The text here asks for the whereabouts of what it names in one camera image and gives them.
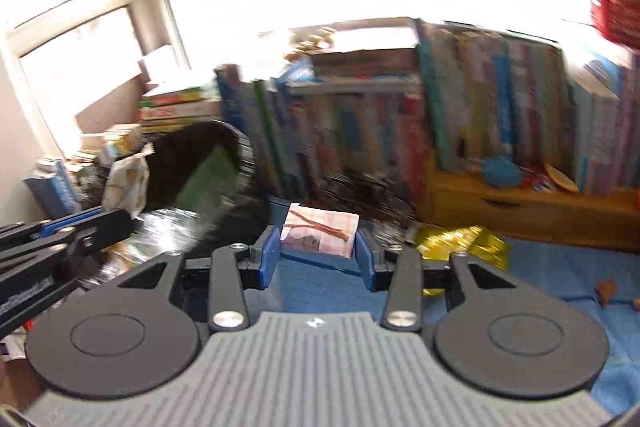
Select cream snack packet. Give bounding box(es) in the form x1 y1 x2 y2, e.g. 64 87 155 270
102 143 152 219

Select gold foil wrapper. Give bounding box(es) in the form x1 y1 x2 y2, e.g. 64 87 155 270
414 224 513 299

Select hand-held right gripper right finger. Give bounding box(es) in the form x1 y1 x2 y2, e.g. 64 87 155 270
356 228 518 330

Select orange flat wrapper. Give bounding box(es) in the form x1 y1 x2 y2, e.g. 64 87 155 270
545 163 580 194

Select row of upright books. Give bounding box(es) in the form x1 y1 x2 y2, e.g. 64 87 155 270
215 19 640 204

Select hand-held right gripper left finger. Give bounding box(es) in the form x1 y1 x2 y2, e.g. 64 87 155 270
117 227 282 333

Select red container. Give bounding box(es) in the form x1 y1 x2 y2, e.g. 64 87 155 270
589 0 640 54

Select white box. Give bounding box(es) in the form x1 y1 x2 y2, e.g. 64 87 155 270
137 44 190 86

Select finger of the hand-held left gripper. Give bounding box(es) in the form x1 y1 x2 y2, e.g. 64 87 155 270
0 206 113 242
0 208 137 295

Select red white small packet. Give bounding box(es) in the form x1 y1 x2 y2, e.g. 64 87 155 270
520 171 555 194

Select blue floor mat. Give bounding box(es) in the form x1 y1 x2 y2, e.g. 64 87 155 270
182 194 640 415

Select blue crumpled wrapper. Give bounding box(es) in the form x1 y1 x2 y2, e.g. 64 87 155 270
480 156 522 188

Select black bin bag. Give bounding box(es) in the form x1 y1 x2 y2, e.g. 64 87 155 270
80 121 271 258

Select green snack wrapper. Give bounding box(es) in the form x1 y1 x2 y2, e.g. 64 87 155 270
177 147 237 214

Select wooden drawer box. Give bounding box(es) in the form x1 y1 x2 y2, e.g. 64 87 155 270
419 156 640 254

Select pink white checked packet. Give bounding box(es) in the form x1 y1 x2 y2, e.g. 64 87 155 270
279 203 360 259

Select blue book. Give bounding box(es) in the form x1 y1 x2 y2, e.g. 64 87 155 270
24 158 82 219

